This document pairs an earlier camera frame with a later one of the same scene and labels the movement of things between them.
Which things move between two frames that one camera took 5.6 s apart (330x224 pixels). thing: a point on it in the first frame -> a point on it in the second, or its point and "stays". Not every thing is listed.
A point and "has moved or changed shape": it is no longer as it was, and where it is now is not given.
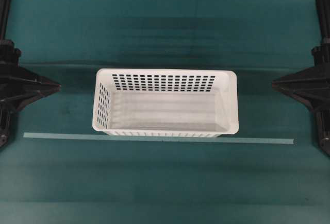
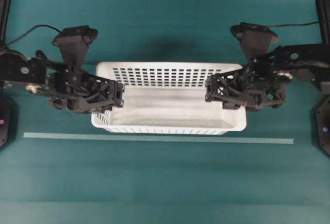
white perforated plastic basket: [165, 103] has moved or changed shape
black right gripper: [312, 85] -> [265, 87]
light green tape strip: [186, 138] stays
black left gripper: [19, 87] -> [70, 88]
